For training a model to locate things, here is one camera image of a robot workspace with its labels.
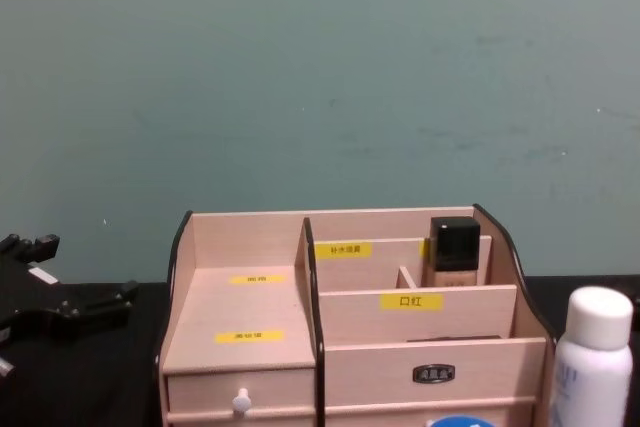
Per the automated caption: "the pale wooden desktop organizer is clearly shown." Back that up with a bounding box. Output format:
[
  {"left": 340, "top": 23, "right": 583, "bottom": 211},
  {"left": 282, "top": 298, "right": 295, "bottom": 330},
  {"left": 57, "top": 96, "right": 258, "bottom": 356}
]
[{"left": 152, "top": 203, "right": 557, "bottom": 427}]

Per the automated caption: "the wooden drawer with white knob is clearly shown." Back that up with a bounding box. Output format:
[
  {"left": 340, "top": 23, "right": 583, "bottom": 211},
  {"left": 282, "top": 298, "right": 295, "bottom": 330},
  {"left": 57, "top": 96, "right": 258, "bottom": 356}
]
[{"left": 165, "top": 368, "right": 317, "bottom": 417}]

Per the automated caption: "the black table cloth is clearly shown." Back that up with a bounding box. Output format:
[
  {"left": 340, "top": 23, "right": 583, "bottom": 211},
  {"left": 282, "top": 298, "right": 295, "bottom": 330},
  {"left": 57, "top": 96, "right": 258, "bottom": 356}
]
[{"left": 0, "top": 274, "right": 640, "bottom": 427}]

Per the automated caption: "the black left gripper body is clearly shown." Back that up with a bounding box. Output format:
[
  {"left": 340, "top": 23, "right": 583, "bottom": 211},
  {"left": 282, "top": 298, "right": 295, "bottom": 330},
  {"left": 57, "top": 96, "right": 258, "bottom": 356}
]
[{"left": 0, "top": 257, "right": 69, "bottom": 329}]

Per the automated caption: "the white spray bottle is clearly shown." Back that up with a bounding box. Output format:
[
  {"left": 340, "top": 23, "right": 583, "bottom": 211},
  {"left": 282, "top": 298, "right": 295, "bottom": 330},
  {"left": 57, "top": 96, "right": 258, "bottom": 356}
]
[{"left": 549, "top": 286, "right": 636, "bottom": 427}]

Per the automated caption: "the foundation bottle with black cap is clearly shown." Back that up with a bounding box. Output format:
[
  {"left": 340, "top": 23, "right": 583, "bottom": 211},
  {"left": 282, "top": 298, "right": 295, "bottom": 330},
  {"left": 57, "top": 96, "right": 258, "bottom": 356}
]
[{"left": 422, "top": 216, "right": 482, "bottom": 288}]

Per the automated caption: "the round blue lid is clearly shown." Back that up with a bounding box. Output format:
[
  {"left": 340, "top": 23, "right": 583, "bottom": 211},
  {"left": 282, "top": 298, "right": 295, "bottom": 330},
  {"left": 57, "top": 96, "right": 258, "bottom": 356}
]
[{"left": 428, "top": 414, "right": 499, "bottom": 427}]

